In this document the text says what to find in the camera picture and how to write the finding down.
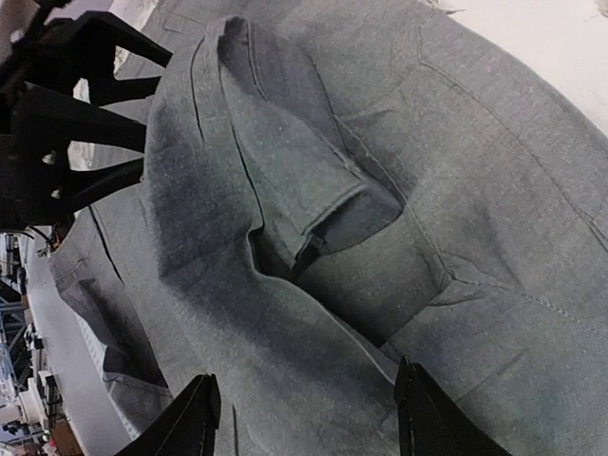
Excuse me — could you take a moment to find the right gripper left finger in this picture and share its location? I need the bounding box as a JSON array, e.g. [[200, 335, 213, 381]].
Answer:
[[116, 374, 221, 456]]

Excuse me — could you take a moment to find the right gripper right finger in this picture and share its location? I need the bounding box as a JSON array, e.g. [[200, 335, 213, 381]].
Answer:
[[394, 358, 509, 456]]

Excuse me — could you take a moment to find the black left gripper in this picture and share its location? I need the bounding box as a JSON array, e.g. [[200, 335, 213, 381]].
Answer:
[[1, 1, 172, 223]]

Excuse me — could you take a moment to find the grey garment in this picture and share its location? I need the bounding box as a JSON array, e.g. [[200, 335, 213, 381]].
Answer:
[[49, 1, 607, 455]]

